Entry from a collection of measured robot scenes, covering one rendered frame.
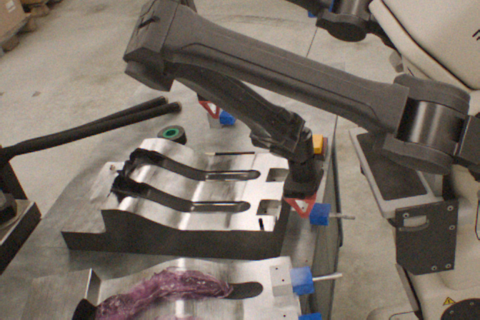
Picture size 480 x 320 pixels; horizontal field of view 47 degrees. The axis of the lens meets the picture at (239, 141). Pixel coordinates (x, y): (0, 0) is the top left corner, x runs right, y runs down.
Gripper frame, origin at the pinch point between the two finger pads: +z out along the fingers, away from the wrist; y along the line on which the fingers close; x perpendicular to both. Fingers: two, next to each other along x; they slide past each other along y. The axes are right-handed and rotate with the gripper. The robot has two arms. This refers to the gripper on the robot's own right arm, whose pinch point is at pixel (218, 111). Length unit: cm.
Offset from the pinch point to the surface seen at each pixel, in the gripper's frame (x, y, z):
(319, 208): 39, 35, -1
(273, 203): 29.9, 39.3, -4.5
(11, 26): -291, -210, 77
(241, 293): 30, 62, -2
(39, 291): -5, 74, -8
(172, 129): -10.9, 9.4, 1.0
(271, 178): 26.1, 29.5, -3.0
